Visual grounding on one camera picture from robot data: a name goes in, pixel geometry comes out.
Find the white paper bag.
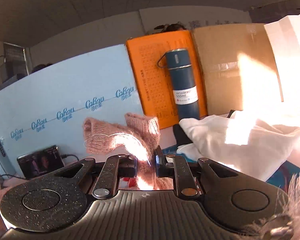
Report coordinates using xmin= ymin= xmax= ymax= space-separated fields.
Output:
xmin=264 ymin=15 xmax=300 ymax=108

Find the brown cardboard sheet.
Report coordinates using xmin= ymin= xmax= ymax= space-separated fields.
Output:
xmin=192 ymin=23 xmax=283 ymax=115

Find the black power strip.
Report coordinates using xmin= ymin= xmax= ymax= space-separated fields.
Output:
xmin=17 ymin=145 xmax=64 ymax=179

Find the light blue foam board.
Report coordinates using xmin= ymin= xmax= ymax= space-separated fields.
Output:
xmin=0 ymin=44 xmax=143 ymax=175

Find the blue vacuum bottle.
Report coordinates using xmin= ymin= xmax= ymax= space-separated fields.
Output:
xmin=157 ymin=48 xmax=200 ymax=120

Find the colourful printed storage bag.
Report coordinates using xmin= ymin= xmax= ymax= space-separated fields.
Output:
xmin=162 ymin=144 xmax=300 ymax=192

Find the pink knitted sweater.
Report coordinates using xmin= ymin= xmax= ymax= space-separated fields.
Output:
xmin=83 ymin=113 xmax=173 ymax=190

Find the black cable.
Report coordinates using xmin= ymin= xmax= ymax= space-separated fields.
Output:
xmin=61 ymin=153 xmax=80 ymax=162

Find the orange board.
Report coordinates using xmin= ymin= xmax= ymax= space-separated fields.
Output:
xmin=126 ymin=30 xmax=207 ymax=129

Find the white cloth bag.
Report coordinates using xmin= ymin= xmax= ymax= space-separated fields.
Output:
xmin=177 ymin=111 xmax=300 ymax=181

